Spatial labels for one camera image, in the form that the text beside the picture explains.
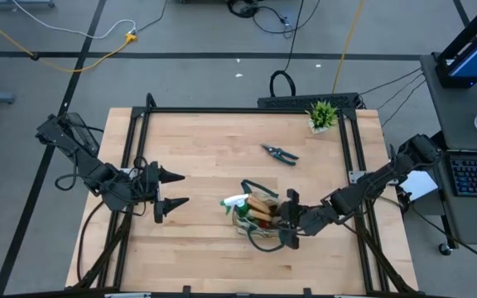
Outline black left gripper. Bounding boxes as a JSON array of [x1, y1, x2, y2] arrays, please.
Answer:
[[137, 160, 191, 225]]

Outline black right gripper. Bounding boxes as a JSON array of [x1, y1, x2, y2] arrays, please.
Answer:
[[277, 188, 336, 251]]

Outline wooden-handled garden fork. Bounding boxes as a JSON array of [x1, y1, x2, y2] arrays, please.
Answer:
[[247, 194, 272, 215]]

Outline cream and green canvas bag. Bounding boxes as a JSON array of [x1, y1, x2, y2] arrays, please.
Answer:
[[231, 178, 302, 254]]

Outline green and white spray bottle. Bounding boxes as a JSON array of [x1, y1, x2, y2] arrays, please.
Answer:
[[219, 193, 252, 219]]

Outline green-handled pruning shears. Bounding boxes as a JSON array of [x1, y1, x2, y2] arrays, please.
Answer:
[[260, 142, 301, 167]]

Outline black mesh device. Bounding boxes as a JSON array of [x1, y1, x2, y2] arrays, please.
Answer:
[[62, 112, 101, 159]]

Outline small green potted plant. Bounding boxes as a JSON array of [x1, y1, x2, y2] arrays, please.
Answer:
[[305, 99, 340, 135]]

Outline black perforated metal box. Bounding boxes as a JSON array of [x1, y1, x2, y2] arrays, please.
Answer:
[[257, 92, 363, 111]]

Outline white paper sheet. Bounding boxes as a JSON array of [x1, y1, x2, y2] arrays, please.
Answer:
[[398, 168, 440, 203]]

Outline grey desk cart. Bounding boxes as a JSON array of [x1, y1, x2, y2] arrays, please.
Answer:
[[418, 52, 477, 248]]

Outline long grey floor bar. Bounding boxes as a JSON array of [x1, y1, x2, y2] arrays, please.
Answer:
[[0, 0, 56, 10]]

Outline black metal table frame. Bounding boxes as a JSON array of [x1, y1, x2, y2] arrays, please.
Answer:
[[72, 93, 421, 298]]

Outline black coiled cable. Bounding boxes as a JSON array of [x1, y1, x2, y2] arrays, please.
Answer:
[[268, 0, 306, 99]]

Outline yellow extension cable with plug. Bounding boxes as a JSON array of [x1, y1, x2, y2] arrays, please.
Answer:
[[0, 5, 139, 75]]

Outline white cable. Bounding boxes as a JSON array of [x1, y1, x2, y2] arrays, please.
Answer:
[[11, 0, 137, 41]]

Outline yellow straight cable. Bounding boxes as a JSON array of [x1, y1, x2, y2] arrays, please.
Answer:
[[330, 0, 366, 94]]

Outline black cable bundle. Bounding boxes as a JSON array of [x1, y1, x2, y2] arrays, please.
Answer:
[[226, 0, 322, 36]]

